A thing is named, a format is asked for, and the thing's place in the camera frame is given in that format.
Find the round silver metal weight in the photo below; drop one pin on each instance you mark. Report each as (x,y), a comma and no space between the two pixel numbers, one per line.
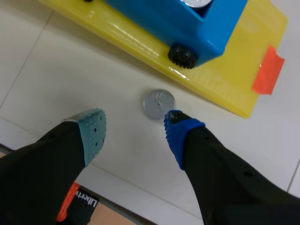
(157,103)
(196,2)

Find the blue toy cart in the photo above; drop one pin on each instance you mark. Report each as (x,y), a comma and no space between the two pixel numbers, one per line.
(178,25)

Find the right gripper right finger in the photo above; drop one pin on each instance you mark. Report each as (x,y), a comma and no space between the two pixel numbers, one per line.
(225,178)

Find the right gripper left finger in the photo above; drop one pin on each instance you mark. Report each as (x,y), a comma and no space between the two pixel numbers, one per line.
(42,164)

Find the black and orange box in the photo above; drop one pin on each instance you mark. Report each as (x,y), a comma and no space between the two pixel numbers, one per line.
(78,208)

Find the yellow plastic ramp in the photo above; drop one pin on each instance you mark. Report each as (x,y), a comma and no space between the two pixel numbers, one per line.
(234,77)

